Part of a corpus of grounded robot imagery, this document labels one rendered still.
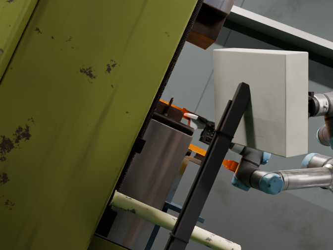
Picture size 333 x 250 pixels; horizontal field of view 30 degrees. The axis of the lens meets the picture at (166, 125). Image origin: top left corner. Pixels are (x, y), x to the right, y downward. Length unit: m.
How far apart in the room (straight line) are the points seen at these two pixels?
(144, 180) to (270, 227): 3.63
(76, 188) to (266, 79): 0.65
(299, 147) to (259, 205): 4.01
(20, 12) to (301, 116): 0.83
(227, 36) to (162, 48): 4.10
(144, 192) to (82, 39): 0.60
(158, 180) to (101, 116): 0.41
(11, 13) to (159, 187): 0.80
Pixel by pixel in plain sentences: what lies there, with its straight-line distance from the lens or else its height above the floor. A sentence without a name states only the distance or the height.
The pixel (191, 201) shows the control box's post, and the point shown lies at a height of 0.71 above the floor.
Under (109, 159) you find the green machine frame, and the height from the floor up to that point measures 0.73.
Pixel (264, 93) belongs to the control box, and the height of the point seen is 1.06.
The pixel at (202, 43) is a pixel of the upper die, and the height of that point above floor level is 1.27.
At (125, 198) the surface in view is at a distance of 1.95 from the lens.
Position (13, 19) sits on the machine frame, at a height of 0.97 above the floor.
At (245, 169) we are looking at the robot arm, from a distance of 2.36.
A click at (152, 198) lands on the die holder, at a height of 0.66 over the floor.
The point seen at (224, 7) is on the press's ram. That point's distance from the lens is 2.26.
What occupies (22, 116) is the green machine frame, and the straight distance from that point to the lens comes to 1.89.
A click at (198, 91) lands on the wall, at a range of 5.89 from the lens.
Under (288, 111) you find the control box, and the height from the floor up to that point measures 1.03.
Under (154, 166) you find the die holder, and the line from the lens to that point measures 2.18.
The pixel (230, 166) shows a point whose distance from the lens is 2.74.
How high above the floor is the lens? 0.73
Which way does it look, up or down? 5 degrees up
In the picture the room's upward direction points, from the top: 24 degrees clockwise
